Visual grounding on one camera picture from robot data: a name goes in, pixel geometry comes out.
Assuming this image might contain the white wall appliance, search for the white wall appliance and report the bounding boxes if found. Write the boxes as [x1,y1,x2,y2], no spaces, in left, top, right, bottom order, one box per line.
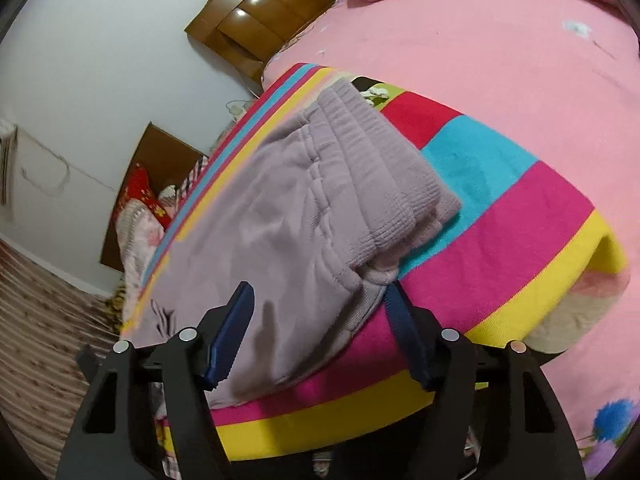
[0,119,20,223]

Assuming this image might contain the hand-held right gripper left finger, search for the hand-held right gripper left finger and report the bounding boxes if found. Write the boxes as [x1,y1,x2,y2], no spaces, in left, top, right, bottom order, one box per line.
[56,281,256,480]

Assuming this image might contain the plaid bed sheet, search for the plaid bed sheet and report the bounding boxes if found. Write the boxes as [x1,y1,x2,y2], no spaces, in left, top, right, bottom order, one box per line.
[150,152,213,480]

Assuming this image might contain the wooden cabinet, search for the wooden cabinet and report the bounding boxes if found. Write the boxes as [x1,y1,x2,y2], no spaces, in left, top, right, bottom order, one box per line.
[184,0,342,86]

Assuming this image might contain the wooden headboard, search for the wooden headboard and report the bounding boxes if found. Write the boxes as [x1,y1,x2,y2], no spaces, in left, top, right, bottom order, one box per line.
[100,121,210,273]

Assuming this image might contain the lavender pants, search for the lavender pants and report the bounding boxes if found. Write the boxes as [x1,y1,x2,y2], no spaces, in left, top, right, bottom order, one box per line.
[132,79,462,408]

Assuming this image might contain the tiger print cloth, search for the tiger print cloth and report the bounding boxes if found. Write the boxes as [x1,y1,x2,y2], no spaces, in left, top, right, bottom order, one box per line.
[102,285,132,333]

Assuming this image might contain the pink flower print sheet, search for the pink flower print sheet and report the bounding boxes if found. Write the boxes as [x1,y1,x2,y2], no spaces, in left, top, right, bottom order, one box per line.
[262,0,640,480]

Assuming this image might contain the floral pillow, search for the floral pillow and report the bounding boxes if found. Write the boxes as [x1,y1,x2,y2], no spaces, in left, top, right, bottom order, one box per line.
[115,200,168,291]

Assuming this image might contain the wall cable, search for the wall cable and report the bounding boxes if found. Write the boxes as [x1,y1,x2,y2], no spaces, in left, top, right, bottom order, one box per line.
[19,137,120,197]

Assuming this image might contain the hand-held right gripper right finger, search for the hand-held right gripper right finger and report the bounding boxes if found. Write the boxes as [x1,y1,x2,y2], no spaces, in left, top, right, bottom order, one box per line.
[382,282,587,480]

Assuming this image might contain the red cushion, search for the red cushion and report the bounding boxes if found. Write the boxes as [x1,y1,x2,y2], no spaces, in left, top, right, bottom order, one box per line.
[117,162,173,231]

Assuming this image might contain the colourful striped blanket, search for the colourful striped blanket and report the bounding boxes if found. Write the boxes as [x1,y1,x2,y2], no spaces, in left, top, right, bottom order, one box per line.
[120,62,628,463]

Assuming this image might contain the striped floral curtain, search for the striped floral curtain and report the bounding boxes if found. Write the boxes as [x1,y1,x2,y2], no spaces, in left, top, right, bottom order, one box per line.
[0,237,126,478]

